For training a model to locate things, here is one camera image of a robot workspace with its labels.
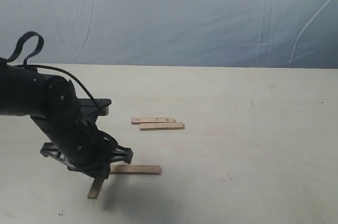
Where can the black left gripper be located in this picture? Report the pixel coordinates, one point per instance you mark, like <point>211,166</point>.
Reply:
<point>82,147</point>

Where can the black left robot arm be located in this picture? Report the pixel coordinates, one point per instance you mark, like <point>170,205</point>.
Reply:
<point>69,122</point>

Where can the blue-grey backdrop cloth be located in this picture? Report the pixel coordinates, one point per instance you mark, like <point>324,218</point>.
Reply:
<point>216,33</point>

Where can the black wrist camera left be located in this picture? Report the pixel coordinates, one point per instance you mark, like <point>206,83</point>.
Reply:
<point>88,107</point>

